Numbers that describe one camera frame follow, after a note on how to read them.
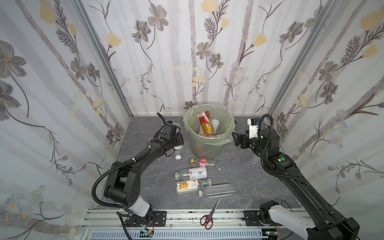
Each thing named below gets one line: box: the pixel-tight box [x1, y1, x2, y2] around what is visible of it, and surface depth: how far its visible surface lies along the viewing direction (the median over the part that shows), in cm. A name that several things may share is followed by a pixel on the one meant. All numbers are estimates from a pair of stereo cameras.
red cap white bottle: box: [211, 119, 220, 137], surface depth 94 cm
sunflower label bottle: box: [175, 178, 212, 194], surface depth 82 cm
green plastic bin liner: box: [182, 104, 236, 147], surface depth 85 cm
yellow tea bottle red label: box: [197, 110, 215, 135], surface depth 88 cm
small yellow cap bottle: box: [190, 157, 215, 167], surface depth 91 cm
